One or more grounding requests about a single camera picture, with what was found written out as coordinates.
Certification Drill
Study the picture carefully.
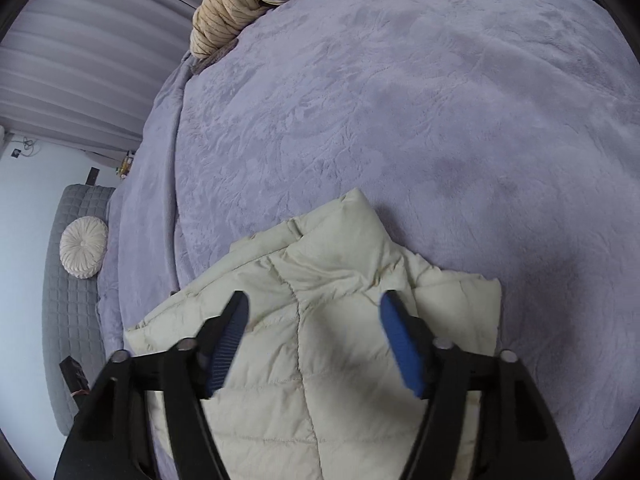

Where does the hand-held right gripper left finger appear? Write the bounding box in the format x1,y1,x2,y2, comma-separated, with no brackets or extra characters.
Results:
52,290,251,480

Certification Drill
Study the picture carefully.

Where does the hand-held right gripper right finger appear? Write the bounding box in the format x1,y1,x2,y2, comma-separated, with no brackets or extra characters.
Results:
380,290,576,480

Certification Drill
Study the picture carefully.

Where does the cream puffer jacket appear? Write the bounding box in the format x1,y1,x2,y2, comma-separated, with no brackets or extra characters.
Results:
122,187,502,480

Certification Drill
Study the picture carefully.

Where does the grey quilted headboard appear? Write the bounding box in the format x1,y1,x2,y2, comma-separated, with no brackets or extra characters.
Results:
41,184,117,436

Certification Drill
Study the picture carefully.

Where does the round cream pleated pillow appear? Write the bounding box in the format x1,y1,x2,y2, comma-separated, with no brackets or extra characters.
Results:
59,216,109,279

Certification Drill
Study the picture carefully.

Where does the lavender plush blanket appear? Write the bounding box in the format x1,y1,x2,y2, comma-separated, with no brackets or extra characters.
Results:
97,0,636,480

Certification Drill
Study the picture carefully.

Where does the grey curtain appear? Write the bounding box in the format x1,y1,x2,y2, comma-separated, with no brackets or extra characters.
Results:
0,0,216,156

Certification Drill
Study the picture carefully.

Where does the beige striped robe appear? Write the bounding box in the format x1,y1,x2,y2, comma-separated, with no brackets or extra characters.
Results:
191,0,286,61

